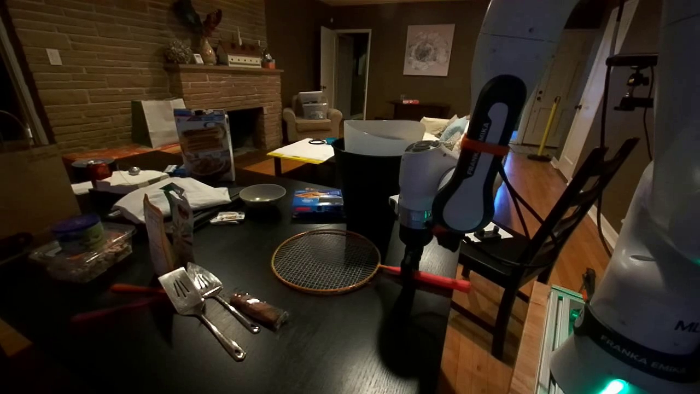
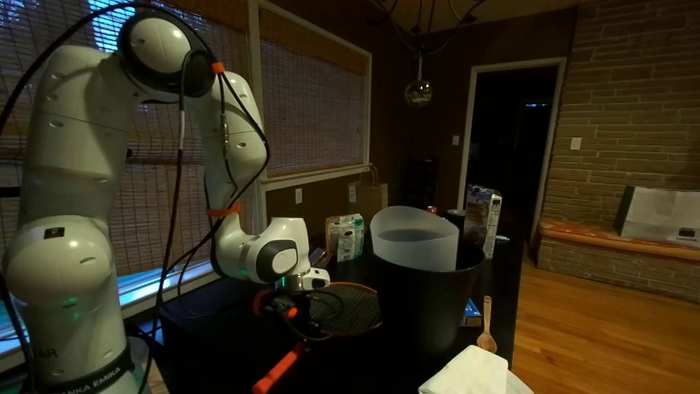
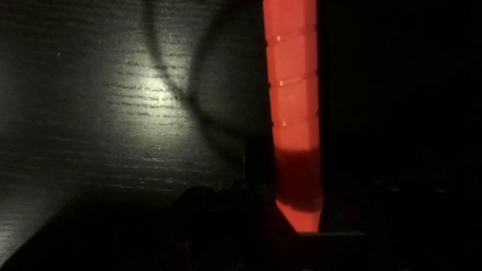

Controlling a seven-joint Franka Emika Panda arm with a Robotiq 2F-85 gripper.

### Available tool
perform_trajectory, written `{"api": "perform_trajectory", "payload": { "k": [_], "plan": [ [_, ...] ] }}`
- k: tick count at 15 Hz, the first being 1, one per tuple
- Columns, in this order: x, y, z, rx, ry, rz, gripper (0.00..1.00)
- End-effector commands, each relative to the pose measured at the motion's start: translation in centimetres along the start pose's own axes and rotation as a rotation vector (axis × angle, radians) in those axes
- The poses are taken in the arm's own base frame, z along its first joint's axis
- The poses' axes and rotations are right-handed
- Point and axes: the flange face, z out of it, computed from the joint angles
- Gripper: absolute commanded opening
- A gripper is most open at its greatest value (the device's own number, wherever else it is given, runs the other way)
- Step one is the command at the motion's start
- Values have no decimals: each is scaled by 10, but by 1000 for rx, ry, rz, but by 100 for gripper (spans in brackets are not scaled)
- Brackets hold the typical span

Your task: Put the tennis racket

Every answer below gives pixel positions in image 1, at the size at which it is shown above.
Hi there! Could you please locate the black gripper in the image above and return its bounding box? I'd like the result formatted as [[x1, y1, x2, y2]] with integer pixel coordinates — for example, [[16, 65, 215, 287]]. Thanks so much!
[[395, 217, 435, 295]]

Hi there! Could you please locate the white paper sheet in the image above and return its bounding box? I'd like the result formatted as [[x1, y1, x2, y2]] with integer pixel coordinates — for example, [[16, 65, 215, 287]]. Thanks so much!
[[463, 220, 516, 246]]

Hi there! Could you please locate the black bin with white liner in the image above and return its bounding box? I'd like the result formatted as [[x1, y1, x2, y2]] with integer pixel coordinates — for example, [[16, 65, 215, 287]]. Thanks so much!
[[335, 118, 429, 257]]

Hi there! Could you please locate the blue box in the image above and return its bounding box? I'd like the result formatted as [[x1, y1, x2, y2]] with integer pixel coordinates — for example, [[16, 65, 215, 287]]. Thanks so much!
[[288, 181, 346, 218]]

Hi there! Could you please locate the dark wooden chair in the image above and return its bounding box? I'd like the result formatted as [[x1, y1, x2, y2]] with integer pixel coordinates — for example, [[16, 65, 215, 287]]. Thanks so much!
[[449, 135, 642, 361]]

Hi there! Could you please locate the white sofa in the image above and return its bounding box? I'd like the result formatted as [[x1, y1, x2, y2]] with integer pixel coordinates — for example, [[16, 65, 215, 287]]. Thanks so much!
[[419, 112, 473, 160]]

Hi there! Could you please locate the yellow coffee table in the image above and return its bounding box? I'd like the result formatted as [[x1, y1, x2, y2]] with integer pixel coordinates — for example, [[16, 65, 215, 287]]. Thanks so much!
[[265, 135, 339, 176]]

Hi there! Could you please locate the grey bowl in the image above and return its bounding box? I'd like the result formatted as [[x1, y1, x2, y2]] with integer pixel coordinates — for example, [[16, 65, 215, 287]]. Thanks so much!
[[237, 181, 288, 207]]

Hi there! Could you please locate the beige armchair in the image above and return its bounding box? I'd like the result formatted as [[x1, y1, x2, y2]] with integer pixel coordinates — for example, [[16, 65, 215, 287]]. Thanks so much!
[[281, 104, 346, 144]]

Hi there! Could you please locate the small white crumpled tissue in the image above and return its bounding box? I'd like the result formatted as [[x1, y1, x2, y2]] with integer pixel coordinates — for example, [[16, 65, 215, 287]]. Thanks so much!
[[207, 207, 250, 227]]

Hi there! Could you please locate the metal serving fork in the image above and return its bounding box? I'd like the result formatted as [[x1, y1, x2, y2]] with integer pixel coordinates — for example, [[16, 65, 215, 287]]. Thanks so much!
[[187, 260, 263, 337]]

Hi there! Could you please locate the slotted metal spatula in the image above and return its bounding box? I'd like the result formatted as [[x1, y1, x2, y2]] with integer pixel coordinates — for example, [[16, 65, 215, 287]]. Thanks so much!
[[156, 265, 250, 364]]

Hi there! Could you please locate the large white folded cloth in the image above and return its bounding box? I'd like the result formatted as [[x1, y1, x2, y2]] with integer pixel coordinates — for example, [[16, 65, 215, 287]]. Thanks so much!
[[110, 174, 234, 222]]

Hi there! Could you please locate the cereal box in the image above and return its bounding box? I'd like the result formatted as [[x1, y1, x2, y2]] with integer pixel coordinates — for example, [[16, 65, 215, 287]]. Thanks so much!
[[170, 106, 239, 181]]

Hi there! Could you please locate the brick fireplace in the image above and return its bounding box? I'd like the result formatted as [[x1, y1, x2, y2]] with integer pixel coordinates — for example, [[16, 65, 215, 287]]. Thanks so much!
[[165, 62, 287, 153]]

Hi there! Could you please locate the brown cardboard piece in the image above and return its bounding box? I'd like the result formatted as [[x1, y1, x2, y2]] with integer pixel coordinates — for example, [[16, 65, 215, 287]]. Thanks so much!
[[142, 192, 180, 277]]

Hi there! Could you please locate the white leaning board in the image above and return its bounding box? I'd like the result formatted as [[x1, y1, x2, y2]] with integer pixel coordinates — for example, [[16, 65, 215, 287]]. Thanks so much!
[[136, 95, 188, 149]]

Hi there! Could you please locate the vase with dried flowers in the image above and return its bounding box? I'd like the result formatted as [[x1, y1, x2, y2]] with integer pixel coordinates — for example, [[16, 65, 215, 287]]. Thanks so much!
[[173, 0, 225, 67]]

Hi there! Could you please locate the clear plastic container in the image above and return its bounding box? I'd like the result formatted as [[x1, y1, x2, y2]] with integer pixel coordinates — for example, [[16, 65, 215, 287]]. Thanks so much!
[[29, 220, 141, 285]]

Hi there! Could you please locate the jar with blue lid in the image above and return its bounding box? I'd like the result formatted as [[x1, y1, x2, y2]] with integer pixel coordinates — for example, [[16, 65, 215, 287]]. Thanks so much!
[[53, 213, 110, 253]]

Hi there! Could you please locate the red strap on arm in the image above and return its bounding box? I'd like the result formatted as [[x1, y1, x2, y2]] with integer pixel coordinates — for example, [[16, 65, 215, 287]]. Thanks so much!
[[457, 133, 511, 160]]

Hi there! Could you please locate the white metal mount frame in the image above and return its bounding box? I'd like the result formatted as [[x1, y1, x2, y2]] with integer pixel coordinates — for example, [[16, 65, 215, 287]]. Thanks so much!
[[535, 283, 588, 394]]

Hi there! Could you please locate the yellow handled broom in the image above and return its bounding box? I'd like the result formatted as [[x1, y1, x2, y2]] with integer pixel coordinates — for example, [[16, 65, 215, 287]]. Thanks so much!
[[526, 95, 562, 163]]

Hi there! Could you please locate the red handled utensil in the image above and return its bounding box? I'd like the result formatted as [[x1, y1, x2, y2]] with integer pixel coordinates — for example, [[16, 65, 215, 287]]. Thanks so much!
[[67, 295, 167, 327], [107, 280, 167, 298]]

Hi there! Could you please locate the black camera on stand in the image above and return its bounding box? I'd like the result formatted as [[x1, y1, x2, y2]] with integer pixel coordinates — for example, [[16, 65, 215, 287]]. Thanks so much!
[[603, 52, 661, 114]]

